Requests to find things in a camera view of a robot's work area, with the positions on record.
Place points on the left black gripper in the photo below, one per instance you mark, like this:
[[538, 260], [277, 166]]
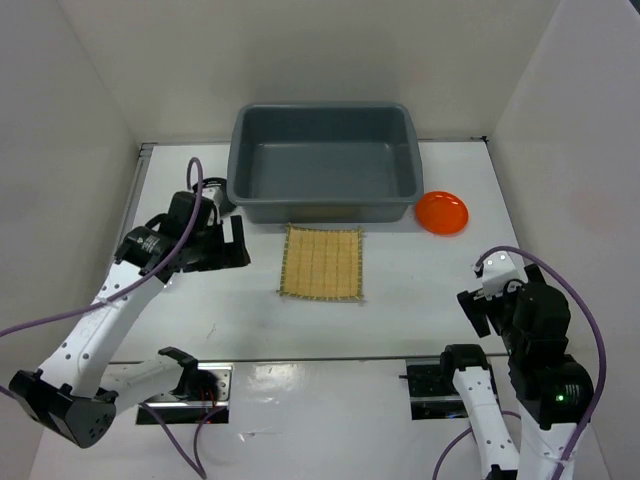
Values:
[[233, 255]]

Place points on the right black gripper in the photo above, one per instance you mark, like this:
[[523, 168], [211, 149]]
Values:
[[475, 303]]

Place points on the woven bamboo mat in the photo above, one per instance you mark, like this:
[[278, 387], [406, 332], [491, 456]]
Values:
[[322, 265]]

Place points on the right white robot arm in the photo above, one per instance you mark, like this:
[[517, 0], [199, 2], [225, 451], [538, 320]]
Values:
[[552, 389]]

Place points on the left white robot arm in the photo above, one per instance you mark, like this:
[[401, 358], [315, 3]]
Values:
[[71, 393]]

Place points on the grey plastic bin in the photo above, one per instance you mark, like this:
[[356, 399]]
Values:
[[335, 162]]

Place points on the black round plate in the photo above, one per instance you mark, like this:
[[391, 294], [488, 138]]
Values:
[[231, 206]]

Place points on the orange plastic plate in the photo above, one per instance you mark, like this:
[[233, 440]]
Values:
[[442, 213]]

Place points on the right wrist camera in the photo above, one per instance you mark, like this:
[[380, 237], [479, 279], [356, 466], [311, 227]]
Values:
[[495, 272]]

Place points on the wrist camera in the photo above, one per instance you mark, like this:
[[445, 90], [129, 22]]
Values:
[[212, 192], [495, 272]]

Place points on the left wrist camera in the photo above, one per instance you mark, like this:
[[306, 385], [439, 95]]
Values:
[[212, 192]]

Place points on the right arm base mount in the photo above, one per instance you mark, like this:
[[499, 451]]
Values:
[[432, 395]]

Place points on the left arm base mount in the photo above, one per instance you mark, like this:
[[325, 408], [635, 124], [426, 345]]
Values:
[[209, 401]]

